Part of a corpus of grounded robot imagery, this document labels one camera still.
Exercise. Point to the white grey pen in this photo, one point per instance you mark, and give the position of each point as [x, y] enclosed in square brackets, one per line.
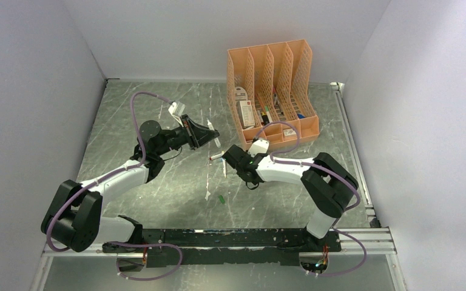
[217, 156]

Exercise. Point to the white red box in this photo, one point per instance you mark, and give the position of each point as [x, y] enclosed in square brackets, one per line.
[245, 113]

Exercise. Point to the white corner bracket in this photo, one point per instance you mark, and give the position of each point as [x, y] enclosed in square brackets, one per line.
[337, 86]

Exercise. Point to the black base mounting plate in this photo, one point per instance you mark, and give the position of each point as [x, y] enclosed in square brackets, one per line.
[166, 247]

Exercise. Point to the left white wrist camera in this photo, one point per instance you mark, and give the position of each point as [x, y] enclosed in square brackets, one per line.
[176, 109]

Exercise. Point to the pens in organizer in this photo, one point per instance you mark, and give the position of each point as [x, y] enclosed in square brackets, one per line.
[263, 110]

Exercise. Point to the grey stationery blister pack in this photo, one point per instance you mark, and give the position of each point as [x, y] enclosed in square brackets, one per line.
[240, 94]

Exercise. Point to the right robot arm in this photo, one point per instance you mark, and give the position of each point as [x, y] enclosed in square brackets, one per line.
[331, 187]

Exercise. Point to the orange plastic file organizer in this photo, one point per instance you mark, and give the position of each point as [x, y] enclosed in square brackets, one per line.
[285, 66]

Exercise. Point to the aluminium frame rail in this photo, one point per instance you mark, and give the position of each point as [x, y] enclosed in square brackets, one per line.
[373, 241]

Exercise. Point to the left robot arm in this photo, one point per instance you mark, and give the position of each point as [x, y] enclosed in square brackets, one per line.
[74, 217]

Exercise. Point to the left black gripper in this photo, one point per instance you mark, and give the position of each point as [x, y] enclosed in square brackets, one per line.
[196, 134]

